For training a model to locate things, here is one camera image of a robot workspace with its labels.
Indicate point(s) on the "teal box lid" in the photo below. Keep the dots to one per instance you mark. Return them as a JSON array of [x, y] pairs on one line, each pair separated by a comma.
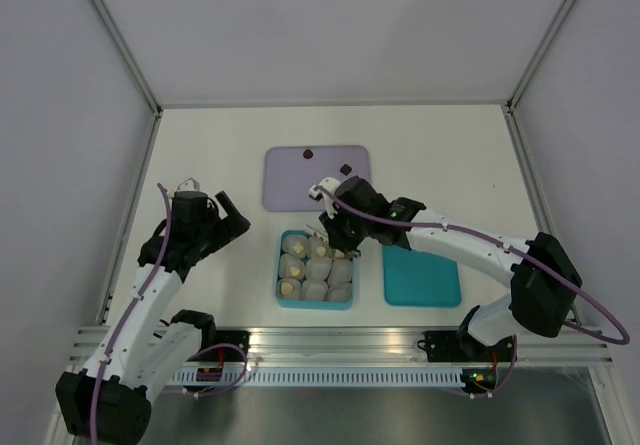
[[417, 279]]

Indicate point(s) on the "right aluminium frame post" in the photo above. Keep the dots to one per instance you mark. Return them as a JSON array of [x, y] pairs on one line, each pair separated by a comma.
[[532, 183]]

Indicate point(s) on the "teal chocolate box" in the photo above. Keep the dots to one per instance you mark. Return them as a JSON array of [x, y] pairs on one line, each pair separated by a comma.
[[313, 305]]

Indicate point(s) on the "white slotted cable duct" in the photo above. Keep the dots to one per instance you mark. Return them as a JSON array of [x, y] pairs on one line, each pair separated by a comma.
[[447, 377]]

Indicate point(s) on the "white paper cup front-left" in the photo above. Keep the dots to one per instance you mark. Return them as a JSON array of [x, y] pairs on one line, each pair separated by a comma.
[[297, 292]]

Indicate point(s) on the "aluminium frame post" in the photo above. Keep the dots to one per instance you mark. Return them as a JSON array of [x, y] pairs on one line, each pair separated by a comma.
[[132, 67], [532, 183]]

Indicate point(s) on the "white paper cup back-right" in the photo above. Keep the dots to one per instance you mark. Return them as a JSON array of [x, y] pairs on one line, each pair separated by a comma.
[[347, 256]]

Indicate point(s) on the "white paper cup back-left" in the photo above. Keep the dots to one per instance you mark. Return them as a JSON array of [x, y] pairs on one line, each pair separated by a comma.
[[289, 240]]

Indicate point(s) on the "aluminium mounting rail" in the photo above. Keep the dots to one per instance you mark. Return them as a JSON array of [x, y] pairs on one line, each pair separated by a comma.
[[398, 346]]

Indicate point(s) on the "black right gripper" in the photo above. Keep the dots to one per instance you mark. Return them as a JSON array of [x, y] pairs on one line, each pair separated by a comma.
[[336, 237]]

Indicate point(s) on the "white paper cup middle-right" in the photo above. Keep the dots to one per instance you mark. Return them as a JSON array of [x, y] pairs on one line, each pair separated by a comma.
[[341, 272]]

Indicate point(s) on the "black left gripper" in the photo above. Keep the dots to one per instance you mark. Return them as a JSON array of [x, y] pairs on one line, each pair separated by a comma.
[[229, 228]]

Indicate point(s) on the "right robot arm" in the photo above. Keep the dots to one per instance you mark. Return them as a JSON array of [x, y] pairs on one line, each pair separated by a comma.
[[540, 280]]

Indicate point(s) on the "left aluminium frame post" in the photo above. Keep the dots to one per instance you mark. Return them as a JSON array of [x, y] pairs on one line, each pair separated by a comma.
[[132, 67]]

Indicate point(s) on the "white paper cup middle-left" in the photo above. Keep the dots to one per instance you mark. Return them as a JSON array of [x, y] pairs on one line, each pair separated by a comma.
[[285, 262]]

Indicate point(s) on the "white paper cup centre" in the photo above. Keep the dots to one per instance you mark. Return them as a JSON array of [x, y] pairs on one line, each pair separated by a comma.
[[318, 268]]

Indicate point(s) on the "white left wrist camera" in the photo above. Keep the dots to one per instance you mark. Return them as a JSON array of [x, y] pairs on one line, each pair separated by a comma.
[[190, 184]]

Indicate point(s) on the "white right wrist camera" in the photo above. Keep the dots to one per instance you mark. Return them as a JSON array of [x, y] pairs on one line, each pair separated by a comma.
[[324, 192]]

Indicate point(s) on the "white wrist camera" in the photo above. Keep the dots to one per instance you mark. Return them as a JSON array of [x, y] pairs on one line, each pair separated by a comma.
[[190, 184], [324, 192]]

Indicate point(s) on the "white paper cup front-right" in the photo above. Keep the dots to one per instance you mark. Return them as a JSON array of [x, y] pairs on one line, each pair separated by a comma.
[[339, 293]]

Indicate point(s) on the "lilac plastic tray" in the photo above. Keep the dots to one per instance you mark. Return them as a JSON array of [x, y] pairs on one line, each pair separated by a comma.
[[288, 176]]

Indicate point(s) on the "white paper cup front-middle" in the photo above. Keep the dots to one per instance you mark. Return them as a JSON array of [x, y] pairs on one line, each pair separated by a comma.
[[314, 290]]

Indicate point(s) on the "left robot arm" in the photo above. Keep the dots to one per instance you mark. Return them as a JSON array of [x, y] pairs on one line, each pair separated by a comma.
[[109, 400]]

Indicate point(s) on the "white metal tweezers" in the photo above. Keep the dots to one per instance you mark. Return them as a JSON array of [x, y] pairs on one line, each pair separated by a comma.
[[320, 234]]

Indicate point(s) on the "white paper cup back-middle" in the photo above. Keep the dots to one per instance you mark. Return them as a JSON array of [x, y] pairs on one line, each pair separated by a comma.
[[313, 243]]

